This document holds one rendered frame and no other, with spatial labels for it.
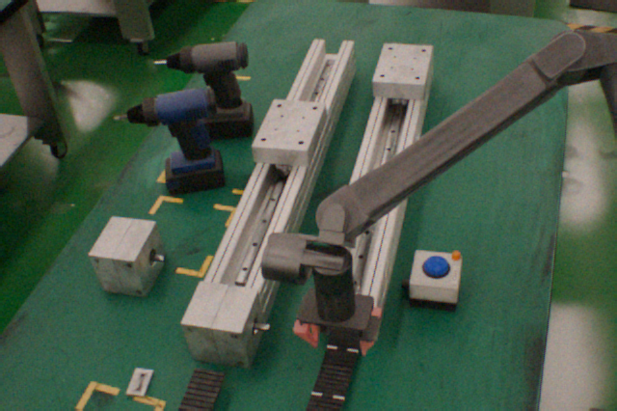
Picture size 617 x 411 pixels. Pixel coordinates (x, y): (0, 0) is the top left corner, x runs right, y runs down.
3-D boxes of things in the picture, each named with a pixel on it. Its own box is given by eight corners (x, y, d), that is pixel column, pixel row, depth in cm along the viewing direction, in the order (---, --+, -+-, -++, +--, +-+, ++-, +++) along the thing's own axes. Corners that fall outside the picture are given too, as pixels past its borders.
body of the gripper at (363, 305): (309, 294, 112) (305, 261, 107) (375, 304, 110) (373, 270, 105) (299, 327, 108) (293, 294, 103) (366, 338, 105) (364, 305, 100)
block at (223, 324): (264, 370, 116) (256, 335, 109) (192, 359, 119) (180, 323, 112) (279, 327, 122) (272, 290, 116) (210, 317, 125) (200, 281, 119)
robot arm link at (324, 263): (345, 272, 97) (357, 242, 101) (296, 263, 99) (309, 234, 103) (348, 306, 102) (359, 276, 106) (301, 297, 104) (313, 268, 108)
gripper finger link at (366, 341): (338, 330, 117) (335, 292, 111) (383, 337, 115) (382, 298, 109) (329, 365, 112) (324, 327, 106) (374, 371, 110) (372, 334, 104)
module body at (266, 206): (265, 325, 123) (258, 292, 117) (210, 317, 125) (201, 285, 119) (356, 71, 179) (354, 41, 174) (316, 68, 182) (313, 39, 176)
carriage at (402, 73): (423, 111, 155) (424, 84, 150) (373, 107, 157) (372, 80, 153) (432, 71, 166) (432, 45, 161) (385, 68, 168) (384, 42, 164)
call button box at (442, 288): (455, 313, 121) (458, 287, 117) (398, 306, 123) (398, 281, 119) (460, 277, 127) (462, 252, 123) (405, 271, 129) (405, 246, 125)
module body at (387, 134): (377, 341, 118) (376, 308, 113) (317, 333, 121) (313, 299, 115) (432, 76, 175) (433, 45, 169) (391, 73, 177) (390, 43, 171)
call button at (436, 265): (446, 281, 119) (447, 272, 118) (422, 278, 120) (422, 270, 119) (449, 263, 122) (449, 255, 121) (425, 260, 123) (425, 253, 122)
